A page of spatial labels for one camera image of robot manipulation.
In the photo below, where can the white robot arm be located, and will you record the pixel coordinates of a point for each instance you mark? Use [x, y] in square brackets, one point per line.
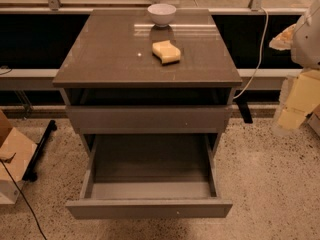
[305, 48]

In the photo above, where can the grey top drawer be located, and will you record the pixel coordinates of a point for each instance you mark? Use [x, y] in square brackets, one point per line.
[148, 119]

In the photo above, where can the grey drawer cabinet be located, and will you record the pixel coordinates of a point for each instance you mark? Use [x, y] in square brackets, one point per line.
[112, 63]

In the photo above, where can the white ceramic bowl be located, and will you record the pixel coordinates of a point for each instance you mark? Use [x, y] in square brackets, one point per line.
[161, 14]

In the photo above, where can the black bar on floor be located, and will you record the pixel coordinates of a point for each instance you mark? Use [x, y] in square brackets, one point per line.
[30, 174]

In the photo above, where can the yellow sponge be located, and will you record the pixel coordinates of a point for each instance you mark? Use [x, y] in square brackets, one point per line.
[166, 52]

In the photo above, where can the cardboard box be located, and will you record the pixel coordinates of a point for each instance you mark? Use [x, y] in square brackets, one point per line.
[16, 151]
[314, 120]

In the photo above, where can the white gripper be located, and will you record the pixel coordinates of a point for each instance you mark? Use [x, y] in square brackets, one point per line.
[307, 41]

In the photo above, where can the cardboard box left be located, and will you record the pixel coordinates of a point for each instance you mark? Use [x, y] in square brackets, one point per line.
[16, 151]

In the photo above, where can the cardboard box right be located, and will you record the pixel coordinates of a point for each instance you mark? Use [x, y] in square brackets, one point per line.
[314, 120]

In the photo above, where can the grey drawer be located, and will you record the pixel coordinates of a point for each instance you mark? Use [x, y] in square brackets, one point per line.
[148, 119]
[151, 176]

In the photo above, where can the black table leg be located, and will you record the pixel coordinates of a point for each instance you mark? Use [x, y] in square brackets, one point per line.
[242, 103]

